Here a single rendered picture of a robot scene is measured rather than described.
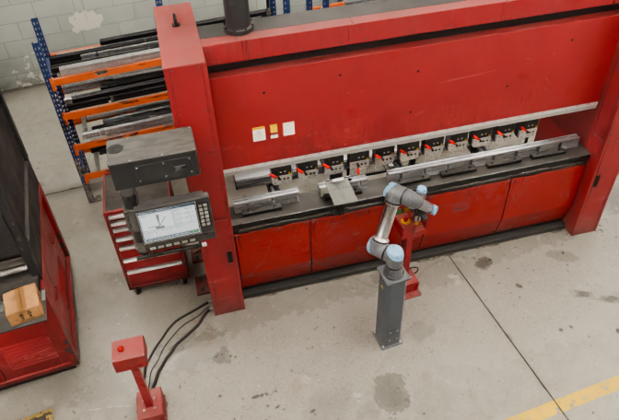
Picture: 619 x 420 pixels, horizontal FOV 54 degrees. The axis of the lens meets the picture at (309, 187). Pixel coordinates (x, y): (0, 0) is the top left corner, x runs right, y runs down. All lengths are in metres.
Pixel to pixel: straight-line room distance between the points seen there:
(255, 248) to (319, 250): 0.54
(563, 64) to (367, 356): 2.63
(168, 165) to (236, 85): 0.75
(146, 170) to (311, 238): 1.72
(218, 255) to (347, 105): 1.46
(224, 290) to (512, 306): 2.34
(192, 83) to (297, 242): 1.73
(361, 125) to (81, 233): 3.01
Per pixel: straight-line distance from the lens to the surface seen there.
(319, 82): 4.13
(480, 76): 4.62
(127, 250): 5.00
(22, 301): 4.22
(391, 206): 4.13
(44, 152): 7.36
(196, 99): 3.77
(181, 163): 3.60
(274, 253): 4.89
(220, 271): 4.77
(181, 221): 3.86
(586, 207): 5.85
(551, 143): 5.42
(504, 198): 5.39
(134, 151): 3.64
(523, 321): 5.27
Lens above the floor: 4.06
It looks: 41 degrees down
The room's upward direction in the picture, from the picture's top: 2 degrees counter-clockwise
